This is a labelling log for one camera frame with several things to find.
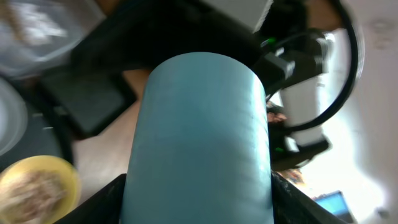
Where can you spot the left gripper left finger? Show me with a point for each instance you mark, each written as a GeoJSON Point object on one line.
{"type": "Point", "coordinates": [104, 207]}

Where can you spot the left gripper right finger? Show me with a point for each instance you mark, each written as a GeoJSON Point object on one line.
{"type": "Point", "coordinates": [291, 206]}

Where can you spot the yellow bowl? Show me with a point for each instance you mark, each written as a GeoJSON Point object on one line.
{"type": "Point", "coordinates": [67, 173]}

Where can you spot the food scraps pile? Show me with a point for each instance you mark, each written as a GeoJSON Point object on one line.
{"type": "Point", "coordinates": [32, 197]}

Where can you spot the blue cup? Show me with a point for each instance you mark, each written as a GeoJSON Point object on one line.
{"type": "Point", "coordinates": [200, 152]}

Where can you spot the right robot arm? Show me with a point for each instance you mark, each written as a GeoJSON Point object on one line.
{"type": "Point", "coordinates": [282, 53]}

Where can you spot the round black tray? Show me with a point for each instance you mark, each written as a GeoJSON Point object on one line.
{"type": "Point", "coordinates": [45, 133]}

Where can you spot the black rectangular tray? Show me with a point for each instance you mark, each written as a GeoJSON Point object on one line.
{"type": "Point", "coordinates": [87, 103]}

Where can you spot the white plate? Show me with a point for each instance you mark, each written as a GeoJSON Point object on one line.
{"type": "Point", "coordinates": [14, 116]}

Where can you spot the clear plastic bin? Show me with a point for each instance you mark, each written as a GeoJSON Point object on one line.
{"type": "Point", "coordinates": [39, 34]}

